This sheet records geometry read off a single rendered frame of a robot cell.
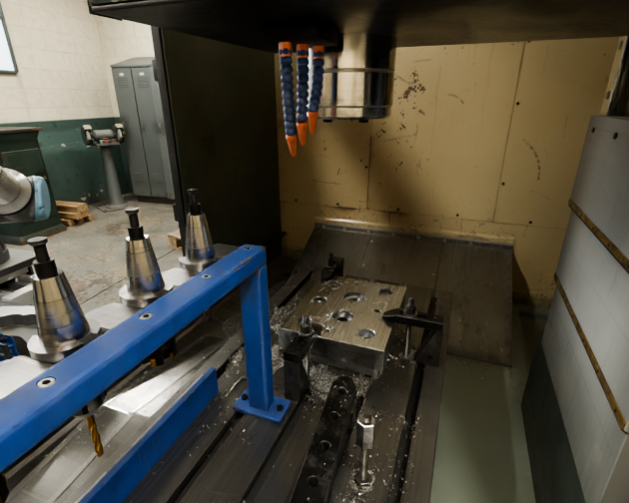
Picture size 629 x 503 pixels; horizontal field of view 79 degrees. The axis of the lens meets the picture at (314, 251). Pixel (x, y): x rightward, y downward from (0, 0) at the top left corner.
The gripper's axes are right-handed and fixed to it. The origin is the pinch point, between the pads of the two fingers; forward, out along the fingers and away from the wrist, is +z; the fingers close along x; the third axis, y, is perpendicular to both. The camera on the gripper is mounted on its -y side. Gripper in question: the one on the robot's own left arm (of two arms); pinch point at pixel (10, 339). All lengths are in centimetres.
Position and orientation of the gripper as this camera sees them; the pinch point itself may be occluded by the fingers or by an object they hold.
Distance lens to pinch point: 55.9
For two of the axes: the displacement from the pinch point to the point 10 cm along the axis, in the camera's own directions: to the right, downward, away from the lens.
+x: -3.6, 3.5, -8.6
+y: 0.3, 9.3, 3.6
